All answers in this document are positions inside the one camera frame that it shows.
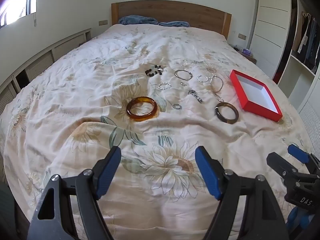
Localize beaded bracelet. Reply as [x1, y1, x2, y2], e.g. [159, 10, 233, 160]
[144, 64, 167, 77]

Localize red box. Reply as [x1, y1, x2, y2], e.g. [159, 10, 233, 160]
[229, 69, 283, 122]

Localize dark brown bangle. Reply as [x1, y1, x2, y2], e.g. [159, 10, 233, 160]
[214, 102, 239, 125]

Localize low louvred cabinet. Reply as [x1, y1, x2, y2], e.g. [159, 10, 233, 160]
[0, 28, 92, 100]

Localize white louvred panel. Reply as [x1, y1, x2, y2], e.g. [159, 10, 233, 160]
[299, 100, 320, 140]

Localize wooden nightstand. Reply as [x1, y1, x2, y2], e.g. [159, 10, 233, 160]
[240, 50, 258, 65]

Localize thin silver bangle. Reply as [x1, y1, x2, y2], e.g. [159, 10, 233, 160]
[174, 69, 193, 81]

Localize silver chain necklace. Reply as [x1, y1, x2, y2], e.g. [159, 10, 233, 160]
[209, 75, 224, 103]

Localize floral cream duvet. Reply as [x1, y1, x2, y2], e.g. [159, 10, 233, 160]
[0, 23, 315, 240]

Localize white wardrobe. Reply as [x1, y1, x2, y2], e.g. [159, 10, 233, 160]
[249, 0, 320, 120]

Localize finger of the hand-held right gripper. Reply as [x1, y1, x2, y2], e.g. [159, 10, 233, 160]
[287, 144, 320, 175]
[266, 152, 320, 188]

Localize amber bangle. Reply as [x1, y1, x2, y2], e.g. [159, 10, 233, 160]
[126, 96, 158, 122]

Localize person's right hand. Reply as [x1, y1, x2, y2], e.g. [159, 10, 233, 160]
[285, 204, 318, 238]

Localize blue towel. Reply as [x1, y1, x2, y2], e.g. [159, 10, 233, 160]
[117, 16, 158, 26]
[158, 20, 190, 27]

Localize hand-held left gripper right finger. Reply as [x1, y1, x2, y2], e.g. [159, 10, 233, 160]
[194, 146, 289, 240]

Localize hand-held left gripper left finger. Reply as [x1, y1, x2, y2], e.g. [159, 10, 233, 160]
[27, 146, 122, 240]

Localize window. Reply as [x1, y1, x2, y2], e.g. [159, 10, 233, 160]
[0, 0, 50, 27]

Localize hanging clothes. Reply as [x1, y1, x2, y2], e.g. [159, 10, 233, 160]
[291, 11, 320, 74]

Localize wooden headboard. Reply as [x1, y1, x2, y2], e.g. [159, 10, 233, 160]
[111, 0, 232, 40]

